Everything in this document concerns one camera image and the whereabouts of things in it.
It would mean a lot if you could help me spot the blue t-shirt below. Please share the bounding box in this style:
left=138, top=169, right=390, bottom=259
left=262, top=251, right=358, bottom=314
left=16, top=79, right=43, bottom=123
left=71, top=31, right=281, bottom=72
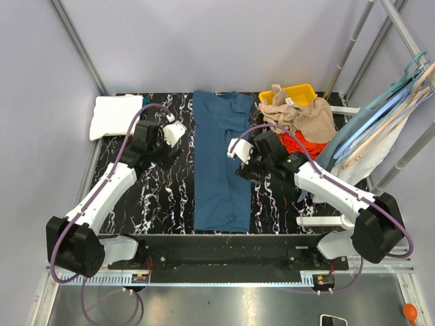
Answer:
left=192, top=90, right=254, bottom=233

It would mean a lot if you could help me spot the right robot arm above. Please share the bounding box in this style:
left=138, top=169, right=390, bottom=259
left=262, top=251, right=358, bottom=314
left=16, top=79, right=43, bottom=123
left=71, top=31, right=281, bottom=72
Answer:
left=227, top=131, right=405, bottom=270

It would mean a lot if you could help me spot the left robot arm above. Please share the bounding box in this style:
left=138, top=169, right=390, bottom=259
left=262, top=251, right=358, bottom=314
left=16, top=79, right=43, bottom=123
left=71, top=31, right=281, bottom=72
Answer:
left=46, top=120, right=186, bottom=278

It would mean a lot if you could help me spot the orange t-shirt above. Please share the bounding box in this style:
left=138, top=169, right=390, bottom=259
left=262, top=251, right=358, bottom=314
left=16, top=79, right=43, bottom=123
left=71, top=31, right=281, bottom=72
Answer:
left=278, top=130, right=327, bottom=160

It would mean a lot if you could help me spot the folded white t-shirt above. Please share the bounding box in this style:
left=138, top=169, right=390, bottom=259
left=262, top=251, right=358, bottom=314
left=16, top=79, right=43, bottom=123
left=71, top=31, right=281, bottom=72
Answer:
left=89, top=94, right=143, bottom=141

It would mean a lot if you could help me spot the beige t-shirt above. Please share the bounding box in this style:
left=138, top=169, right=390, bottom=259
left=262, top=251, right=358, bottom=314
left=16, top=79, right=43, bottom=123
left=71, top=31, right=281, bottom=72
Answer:
left=258, top=84, right=336, bottom=144

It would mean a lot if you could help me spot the yellow plastic bin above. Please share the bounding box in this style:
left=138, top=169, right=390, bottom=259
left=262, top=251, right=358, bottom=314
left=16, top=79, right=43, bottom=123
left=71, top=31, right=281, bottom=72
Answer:
left=258, top=84, right=317, bottom=106

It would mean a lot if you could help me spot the hanging white towel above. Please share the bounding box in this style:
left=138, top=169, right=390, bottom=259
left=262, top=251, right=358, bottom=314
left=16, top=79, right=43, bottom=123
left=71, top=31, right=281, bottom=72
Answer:
left=332, top=118, right=408, bottom=185

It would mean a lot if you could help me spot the light blue clothes hanger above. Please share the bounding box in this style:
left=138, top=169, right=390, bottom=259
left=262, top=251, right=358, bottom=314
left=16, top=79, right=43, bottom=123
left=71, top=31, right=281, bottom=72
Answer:
left=333, top=87, right=411, bottom=161

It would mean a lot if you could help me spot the teal clothes hanger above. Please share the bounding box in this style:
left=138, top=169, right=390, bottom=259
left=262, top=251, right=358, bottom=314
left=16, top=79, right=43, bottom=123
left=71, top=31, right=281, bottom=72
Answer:
left=364, top=50, right=427, bottom=109

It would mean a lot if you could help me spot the wooden clothes hanger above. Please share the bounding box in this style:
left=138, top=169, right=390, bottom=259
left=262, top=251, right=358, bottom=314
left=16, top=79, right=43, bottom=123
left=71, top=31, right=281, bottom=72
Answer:
left=337, top=63, right=434, bottom=170

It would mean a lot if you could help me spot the smartphone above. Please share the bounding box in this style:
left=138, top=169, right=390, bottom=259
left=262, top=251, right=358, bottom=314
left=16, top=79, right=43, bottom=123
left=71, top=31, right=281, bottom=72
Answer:
left=319, top=314, right=348, bottom=326

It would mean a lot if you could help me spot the orange spoon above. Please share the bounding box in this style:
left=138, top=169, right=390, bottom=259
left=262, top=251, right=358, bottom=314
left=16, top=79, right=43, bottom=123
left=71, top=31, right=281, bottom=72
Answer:
left=402, top=304, right=418, bottom=326

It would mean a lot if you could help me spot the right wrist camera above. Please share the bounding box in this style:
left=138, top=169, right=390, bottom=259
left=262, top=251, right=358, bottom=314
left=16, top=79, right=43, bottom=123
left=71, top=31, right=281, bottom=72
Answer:
left=227, top=138, right=254, bottom=164

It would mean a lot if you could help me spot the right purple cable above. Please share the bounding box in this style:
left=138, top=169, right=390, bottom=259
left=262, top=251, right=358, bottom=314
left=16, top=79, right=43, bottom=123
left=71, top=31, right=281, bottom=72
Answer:
left=226, top=123, right=415, bottom=295

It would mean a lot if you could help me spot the purple cable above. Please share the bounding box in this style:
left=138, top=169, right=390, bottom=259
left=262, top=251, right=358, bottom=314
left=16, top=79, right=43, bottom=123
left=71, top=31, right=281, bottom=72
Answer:
left=226, top=123, right=415, bottom=295
left=49, top=103, right=176, bottom=325

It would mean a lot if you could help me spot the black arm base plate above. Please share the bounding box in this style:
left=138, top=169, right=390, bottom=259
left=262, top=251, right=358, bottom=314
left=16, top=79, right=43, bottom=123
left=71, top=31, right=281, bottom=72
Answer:
left=109, top=234, right=349, bottom=286

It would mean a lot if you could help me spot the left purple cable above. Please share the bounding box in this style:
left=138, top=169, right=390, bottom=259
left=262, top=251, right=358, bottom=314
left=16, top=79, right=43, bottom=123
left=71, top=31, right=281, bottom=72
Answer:
left=49, top=103, right=176, bottom=325

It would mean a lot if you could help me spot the aluminium frame rail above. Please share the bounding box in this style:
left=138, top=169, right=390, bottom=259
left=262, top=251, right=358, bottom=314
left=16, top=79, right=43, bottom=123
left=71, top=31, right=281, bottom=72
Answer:
left=58, top=242, right=411, bottom=291

